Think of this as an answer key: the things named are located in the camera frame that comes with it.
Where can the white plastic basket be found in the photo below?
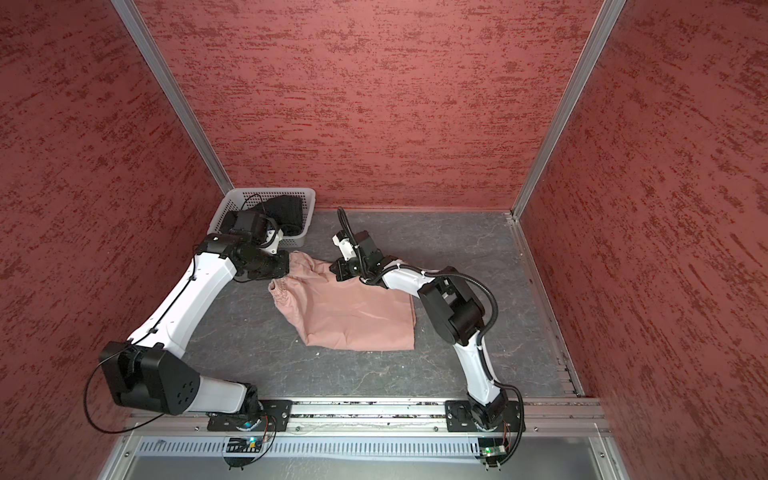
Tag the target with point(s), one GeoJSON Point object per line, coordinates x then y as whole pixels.
{"type": "Point", "coordinates": [238, 198]}

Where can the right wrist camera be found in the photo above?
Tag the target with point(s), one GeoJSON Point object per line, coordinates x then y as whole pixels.
{"type": "Point", "coordinates": [346, 248]}

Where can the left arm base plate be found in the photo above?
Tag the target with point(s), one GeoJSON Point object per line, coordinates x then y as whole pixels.
{"type": "Point", "coordinates": [273, 415]}

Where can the slotted white cable duct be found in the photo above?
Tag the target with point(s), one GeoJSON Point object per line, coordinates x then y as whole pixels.
{"type": "Point", "coordinates": [317, 447]}

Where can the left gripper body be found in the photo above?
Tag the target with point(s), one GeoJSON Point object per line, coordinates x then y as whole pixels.
{"type": "Point", "coordinates": [267, 265]}

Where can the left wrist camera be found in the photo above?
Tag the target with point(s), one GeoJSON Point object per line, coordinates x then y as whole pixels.
{"type": "Point", "coordinates": [273, 234]}

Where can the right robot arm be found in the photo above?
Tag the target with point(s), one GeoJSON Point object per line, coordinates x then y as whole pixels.
{"type": "Point", "coordinates": [459, 308]}

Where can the left aluminium corner post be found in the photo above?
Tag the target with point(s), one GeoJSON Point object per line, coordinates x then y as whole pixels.
{"type": "Point", "coordinates": [135, 25]}

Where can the right aluminium corner post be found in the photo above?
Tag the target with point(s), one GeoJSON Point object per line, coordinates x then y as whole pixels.
{"type": "Point", "coordinates": [600, 32]}

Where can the aluminium corner post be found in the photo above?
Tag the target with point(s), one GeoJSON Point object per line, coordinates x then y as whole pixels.
{"type": "Point", "coordinates": [600, 32]}
{"type": "Point", "coordinates": [135, 25]}

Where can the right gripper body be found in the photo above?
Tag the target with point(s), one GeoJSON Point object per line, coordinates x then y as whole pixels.
{"type": "Point", "coordinates": [350, 269]}

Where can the pink shorts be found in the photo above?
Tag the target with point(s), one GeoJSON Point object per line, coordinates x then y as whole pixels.
{"type": "Point", "coordinates": [343, 315]}

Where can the right circuit board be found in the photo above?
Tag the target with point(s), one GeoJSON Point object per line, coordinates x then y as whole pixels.
{"type": "Point", "coordinates": [493, 448]}

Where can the left circuit board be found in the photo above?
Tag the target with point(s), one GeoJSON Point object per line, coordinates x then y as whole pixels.
{"type": "Point", "coordinates": [243, 446]}

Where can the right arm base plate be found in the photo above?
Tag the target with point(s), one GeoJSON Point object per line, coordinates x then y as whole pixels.
{"type": "Point", "coordinates": [459, 415]}

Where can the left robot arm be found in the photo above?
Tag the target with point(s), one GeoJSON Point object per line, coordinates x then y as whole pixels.
{"type": "Point", "coordinates": [147, 371]}

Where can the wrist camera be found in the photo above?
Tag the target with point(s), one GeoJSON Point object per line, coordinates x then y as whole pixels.
{"type": "Point", "coordinates": [273, 234]}
{"type": "Point", "coordinates": [346, 248]}

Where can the circuit board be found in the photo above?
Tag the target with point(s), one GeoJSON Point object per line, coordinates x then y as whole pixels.
{"type": "Point", "coordinates": [243, 446]}
{"type": "Point", "coordinates": [493, 448]}

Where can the black shorts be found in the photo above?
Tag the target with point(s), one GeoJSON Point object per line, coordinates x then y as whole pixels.
{"type": "Point", "coordinates": [285, 210]}

